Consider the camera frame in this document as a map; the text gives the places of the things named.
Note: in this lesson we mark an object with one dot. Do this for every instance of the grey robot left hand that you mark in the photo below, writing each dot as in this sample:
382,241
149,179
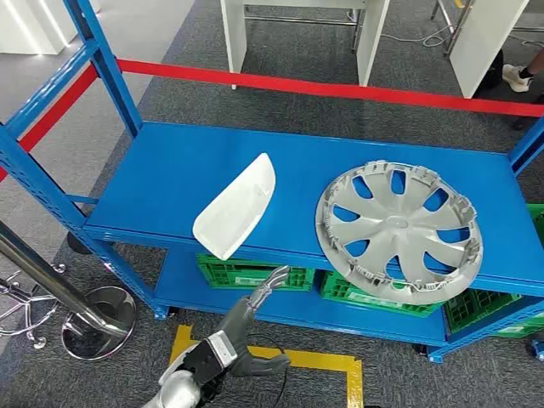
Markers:
238,324

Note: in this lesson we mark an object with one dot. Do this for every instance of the white plastic car part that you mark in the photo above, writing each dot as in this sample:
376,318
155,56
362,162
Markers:
235,211

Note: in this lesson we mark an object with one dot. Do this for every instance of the blue metal shelf rack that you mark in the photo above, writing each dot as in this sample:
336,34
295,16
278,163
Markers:
191,169

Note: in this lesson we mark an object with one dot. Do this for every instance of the green plastic crate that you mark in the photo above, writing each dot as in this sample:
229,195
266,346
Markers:
524,328
348,290
238,276
471,312

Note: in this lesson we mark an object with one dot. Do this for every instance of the yellow floor tape rectangle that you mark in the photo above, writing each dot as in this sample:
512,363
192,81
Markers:
318,360

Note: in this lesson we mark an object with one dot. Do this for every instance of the silver wheel hubcap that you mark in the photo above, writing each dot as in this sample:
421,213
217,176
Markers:
397,225

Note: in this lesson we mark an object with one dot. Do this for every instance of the red barrier belt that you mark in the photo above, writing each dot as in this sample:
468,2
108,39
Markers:
59,104
297,85

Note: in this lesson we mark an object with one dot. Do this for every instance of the white table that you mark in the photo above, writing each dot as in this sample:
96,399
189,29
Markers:
234,34
480,50

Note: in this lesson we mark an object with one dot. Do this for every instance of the white block with light strip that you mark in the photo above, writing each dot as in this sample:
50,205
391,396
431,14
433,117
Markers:
26,28

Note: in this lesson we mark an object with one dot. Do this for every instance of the person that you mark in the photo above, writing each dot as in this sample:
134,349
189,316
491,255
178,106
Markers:
514,78

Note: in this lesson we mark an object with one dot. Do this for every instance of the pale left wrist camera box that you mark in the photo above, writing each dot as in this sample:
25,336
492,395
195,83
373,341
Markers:
222,348

